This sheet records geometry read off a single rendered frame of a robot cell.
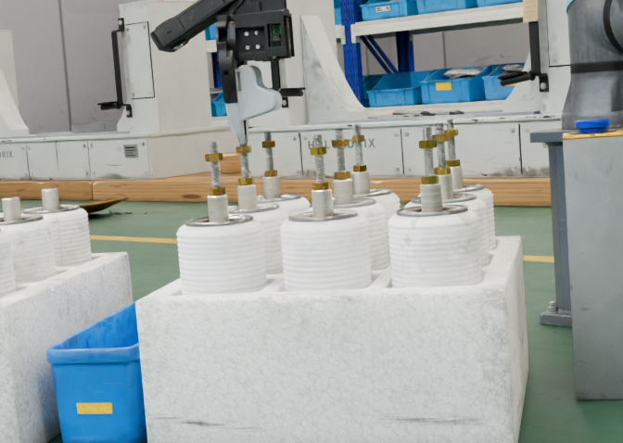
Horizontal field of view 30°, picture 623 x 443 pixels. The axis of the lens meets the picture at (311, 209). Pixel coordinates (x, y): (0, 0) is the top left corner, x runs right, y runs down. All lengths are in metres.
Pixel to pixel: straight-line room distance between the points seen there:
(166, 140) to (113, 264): 3.18
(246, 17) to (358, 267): 0.33
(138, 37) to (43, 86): 4.06
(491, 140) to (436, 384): 2.49
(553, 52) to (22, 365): 2.50
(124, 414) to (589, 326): 0.55
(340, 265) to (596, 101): 0.68
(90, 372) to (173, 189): 3.21
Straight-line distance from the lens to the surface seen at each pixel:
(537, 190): 3.48
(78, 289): 1.50
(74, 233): 1.59
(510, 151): 3.61
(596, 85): 1.80
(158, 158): 4.75
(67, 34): 9.01
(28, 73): 8.78
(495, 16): 6.73
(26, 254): 1.48
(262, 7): 1.37
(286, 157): 4.18
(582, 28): 1.81
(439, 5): 6.99
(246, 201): 1.39
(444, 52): 11.50
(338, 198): 1.36
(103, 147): 4.95
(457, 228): 1.20
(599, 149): 1.38
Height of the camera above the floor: 0.39
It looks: 6 degrees down
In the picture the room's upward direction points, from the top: 4 degrees counter-clockwise
